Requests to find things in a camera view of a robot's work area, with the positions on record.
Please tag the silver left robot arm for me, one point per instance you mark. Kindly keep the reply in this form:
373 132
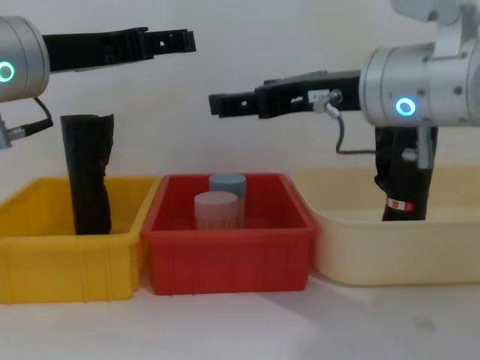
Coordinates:
22 56

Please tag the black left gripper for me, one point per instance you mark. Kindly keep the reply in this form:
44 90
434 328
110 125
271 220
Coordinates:
93 48

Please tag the jar with blue lid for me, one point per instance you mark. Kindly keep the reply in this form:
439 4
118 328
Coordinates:
228 183

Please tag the jar with pale pink lid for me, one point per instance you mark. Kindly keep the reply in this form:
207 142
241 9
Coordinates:
215 208

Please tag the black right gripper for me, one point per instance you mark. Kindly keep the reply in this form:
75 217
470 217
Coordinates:
277 93

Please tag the plain black wrapped bottle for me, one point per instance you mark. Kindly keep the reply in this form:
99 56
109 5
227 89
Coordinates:
88 168

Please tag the black bottle with red label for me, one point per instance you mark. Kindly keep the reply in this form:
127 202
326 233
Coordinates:
397 180

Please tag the red plastic bin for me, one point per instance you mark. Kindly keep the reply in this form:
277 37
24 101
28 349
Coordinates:
225 262

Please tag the yellow plastic bin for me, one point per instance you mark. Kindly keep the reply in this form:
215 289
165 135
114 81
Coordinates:
67 262

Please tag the cream plastic bin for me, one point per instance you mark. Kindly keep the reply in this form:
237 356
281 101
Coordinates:
393 251

